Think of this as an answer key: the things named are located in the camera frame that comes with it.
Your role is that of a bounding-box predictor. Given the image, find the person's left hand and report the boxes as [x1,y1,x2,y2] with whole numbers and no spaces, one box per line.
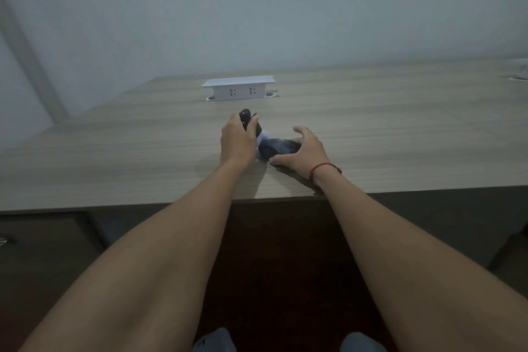
[220,112,261,167]

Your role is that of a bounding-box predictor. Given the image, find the person's right hand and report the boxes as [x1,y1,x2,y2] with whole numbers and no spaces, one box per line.
[269,126,341,179]

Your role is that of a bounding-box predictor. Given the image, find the small black device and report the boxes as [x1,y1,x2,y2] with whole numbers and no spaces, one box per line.
[239,108,263,136]

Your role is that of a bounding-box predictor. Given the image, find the black rounded computer mouse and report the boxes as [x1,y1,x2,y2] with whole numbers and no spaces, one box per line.
[258,137,303,161]

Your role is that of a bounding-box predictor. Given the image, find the person's right forearm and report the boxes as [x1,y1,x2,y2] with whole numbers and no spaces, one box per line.
[311,166,528,352]

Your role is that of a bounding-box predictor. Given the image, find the person's left forearm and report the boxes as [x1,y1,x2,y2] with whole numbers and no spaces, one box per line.
[18,158,265,352]

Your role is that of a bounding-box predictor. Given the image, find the white cloth piece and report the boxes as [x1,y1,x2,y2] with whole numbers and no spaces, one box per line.
[256,129,273,160]

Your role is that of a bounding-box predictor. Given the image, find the white pop-up power socket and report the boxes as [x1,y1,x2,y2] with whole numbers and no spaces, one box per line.
[202,76,280,102]

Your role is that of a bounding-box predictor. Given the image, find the person's left leg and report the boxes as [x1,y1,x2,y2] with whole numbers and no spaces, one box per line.
[193,327,238,352]

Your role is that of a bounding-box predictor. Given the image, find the person's leg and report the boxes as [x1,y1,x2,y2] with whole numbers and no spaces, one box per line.
[340,331,389,352]
[193,327,238,352]

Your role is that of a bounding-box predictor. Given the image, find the person's right leg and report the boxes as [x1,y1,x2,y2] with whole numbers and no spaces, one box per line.
[340,331,389,352]

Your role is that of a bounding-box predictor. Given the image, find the dark drawer cabinet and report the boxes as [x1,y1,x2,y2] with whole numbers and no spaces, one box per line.
[0,211,109,352]

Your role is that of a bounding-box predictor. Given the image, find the dark side cabinet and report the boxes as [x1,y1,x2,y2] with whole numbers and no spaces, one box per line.
[488,231,528,299]

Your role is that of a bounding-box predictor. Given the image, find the pale desk socket box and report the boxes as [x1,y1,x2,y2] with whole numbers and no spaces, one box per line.
[508,57,528,83]

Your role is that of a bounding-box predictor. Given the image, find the red string bracelet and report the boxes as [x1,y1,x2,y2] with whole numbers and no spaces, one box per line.
[309,162,343,190]

